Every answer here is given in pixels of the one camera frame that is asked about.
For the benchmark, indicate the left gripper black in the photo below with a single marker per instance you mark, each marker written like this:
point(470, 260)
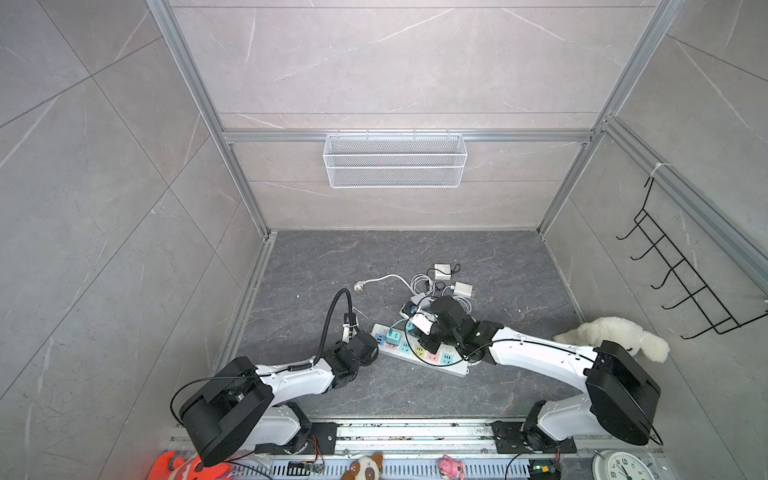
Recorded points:
point(341, 348)

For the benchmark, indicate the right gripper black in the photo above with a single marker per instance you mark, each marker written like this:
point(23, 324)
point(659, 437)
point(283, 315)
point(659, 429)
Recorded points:
point(427, 343)

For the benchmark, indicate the white charger cube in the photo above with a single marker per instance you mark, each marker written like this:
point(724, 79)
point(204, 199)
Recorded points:
point(420, 299)

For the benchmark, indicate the white multicolour power strip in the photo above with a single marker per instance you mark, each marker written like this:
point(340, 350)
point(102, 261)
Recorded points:
point(446, 359)

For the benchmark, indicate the teal charger cube front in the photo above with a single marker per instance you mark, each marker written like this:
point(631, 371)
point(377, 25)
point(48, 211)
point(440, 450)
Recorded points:
point(393, 337)

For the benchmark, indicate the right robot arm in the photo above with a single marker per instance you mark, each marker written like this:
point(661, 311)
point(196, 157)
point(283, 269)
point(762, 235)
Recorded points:
point(616, 395)

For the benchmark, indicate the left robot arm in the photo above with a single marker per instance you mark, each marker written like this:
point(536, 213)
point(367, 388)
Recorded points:
point(247, 403)

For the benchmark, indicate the brown white plush toy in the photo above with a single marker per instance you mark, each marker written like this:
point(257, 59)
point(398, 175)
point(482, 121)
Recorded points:
point(365, 468)

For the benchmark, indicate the pink plush toy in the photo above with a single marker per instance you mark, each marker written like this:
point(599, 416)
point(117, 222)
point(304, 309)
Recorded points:
point(451, 469)

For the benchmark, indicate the white plush dog toy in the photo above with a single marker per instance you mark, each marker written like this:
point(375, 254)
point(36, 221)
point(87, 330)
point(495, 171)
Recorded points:
point(631, 336)

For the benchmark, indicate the red plush toy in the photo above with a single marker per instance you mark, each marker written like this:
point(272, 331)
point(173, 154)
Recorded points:
point(170, 466)

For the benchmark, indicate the white alarm clock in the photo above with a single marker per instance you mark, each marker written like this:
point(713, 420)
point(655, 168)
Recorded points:
point(620, 465)

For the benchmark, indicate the white charger with black cable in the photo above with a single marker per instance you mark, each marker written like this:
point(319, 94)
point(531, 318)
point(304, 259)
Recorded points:
point(442, 272)

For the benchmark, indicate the white wire mesh basket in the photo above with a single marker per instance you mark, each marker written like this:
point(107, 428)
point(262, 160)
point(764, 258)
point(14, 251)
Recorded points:
point(357, 161)

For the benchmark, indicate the black wall hook rack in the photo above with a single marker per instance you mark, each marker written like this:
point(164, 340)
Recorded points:
point(679, 267)

